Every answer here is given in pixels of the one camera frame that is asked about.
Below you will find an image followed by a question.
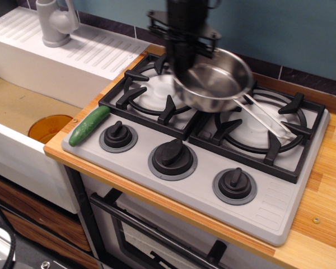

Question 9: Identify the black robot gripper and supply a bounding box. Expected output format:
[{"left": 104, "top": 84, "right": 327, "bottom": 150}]
[{"left": 147, "top": 1, "right": 221, "bottom": 78}]

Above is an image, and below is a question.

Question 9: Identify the stainless steel pan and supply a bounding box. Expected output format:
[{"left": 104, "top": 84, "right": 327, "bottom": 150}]
[{"left": 173, "top": 48, "right": 292, "bottom": 140}]

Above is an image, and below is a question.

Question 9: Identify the green toy pickle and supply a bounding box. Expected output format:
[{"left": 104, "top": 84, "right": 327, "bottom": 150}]
[{"left": 68, "top": 105, "right": 111, "bottom": 147}]

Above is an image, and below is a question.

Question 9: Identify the black middle stove knob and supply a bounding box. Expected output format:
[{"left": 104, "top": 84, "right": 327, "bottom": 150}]
[{"left": 148, "top": 139, "right": 198, "bottom": 181}]

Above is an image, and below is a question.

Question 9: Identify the black stove knob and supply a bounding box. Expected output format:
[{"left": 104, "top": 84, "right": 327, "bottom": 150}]
[
  {"left": 148, "top": 139, "right": 198, "bottom": 181},
  {"left": 212, "top": 168, "right": 258, "bottom": 206},
  {"left": 99, "top": 120, "right": 138, "bottom": 154}
]

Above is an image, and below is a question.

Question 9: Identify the black left stove knob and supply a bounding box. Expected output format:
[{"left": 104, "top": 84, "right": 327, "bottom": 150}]
[{"left": 99, "top": 120, "right": 138, "bottom": 154}]

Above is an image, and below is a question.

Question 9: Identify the grey toy stove top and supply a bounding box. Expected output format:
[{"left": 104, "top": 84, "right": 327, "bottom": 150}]
[{"left": 62, "top": 53, "right": 330, "bottom": 245}]

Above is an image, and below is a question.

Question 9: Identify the black right stove knob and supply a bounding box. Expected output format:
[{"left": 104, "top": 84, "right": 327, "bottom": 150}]
[{"left": 212, "top": 168, "right": 258, "bottom": 206}]

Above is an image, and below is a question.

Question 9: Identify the black left burner grate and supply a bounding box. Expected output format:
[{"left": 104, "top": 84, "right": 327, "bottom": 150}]
[{"left": 99, "top": 53, "right": 203, "bottom": 140}]

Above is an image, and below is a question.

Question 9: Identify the black burner grate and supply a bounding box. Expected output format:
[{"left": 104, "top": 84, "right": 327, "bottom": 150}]
[
  {"left": 189, "top": 86, "right": 325, "bottom": 183},
  {"left": 99, "top": 53, "right": 203, "bottom": 140}
]

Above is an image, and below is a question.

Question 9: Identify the black right burner grate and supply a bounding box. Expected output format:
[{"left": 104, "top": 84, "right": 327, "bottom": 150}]
[{"left": 189, "top": 86, "right": 325, "bottom": 183}]

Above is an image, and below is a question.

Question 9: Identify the grey toy faucet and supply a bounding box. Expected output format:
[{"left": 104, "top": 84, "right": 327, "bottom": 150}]
[{"left": 36, "top": 0, "right": 80, "bottom": 48}]

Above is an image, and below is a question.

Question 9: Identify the white toy sink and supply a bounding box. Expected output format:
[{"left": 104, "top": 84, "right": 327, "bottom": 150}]
[{"left": 0, "top": 7, "right": 148, "bottom": 214}]

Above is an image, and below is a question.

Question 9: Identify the orange plastic bowl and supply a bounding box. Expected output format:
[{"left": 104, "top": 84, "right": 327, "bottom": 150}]
[{"left": 28, "top": 114, "right": 73, "bottom": 144}]

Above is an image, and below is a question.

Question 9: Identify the toy oven door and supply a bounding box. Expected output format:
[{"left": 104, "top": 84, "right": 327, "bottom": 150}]
[{"left": 82, "top": 175, "right": 278, "bottom": 268}]

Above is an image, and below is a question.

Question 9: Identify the wooden drawer front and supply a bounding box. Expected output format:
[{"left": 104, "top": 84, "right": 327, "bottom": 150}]
[{"left": 0, "top": 176, "right": 97, "bottom": 268}]

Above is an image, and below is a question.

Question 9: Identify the black oven door handle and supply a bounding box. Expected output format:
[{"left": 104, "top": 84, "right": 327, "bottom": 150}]
[{"left": 90, "top": 189, "right": 227, "bottom": 268}]

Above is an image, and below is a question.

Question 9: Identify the black braided cable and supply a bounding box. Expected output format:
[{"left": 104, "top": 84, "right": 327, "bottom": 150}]
[{"left": 0, "top": 220, "right": 17, "bottom": 269}]

